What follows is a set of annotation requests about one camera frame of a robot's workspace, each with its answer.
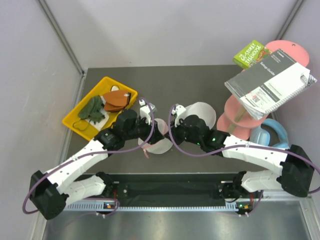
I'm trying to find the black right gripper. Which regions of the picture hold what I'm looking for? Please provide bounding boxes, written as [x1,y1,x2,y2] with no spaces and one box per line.
[164,117,203,147]

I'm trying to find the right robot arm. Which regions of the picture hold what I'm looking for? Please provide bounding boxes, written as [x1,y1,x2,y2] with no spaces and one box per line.
[168,114,317,198]

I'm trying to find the grey slotted cable duct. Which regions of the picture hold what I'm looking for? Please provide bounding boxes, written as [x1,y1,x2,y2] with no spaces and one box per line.
[64,201,253,213]

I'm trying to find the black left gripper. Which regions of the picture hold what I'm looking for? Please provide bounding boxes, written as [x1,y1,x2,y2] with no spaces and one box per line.
[124,115,165,146]

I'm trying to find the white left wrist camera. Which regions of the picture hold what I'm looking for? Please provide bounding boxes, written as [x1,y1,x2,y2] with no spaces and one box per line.
[138,98,157,125]

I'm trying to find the orange bra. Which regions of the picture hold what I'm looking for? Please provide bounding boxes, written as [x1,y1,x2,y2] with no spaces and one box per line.
[102,90,131,113]

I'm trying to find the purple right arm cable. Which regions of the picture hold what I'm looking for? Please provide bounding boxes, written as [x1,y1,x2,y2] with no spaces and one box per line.
[167,104,320,195]

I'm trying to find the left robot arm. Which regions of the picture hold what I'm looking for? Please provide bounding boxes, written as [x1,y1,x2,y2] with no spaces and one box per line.
[26,105,157,220]

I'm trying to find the right aluminium corner post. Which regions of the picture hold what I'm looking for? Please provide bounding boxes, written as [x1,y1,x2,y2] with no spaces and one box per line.
[274,0,306,41]

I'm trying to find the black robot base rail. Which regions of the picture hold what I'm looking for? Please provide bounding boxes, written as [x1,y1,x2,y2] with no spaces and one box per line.
[99,172,263,207]

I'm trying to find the pink tiered stand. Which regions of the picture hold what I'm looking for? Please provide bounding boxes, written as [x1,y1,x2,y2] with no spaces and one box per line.
[216,40,310,140]

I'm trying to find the yellow plastic tray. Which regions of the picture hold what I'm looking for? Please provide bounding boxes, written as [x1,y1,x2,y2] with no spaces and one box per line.
[62,76,138,141]

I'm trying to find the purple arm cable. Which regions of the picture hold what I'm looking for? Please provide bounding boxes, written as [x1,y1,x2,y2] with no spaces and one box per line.
[167,104,320,195]
[22,97,156,215]

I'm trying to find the green bra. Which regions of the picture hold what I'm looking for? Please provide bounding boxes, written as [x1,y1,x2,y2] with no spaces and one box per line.
[72,95,106,131]

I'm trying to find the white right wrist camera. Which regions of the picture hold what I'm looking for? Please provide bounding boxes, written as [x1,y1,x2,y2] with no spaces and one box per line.
[171,104,186,127]

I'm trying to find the blue headphones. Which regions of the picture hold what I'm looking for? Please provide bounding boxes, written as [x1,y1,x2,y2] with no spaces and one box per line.
[249,118,290,149]

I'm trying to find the white mesh laundry bag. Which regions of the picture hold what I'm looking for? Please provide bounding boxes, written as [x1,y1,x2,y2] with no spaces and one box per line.
[185,102,217,130]

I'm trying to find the pink-zippered round laundry bag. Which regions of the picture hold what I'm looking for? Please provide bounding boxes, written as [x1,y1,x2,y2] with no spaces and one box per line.
[141,118,173,159]

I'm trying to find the green treehouse book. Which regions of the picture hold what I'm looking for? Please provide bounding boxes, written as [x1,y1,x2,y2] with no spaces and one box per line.
[233,40,272,70]

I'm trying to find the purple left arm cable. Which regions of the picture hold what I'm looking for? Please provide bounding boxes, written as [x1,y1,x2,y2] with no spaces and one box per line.
[22,97,156,215]

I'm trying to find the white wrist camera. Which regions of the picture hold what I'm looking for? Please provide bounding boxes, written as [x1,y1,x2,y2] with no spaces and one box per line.
[138,98,157,125]
[171,104,186,127]

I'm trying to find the grey setup guide booklet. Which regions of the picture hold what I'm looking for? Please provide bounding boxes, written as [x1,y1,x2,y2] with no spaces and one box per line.
[224,49,317,120]

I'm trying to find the grey aluminium corner post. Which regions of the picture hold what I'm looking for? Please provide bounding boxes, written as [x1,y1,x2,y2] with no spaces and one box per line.
[36,0,85,76]

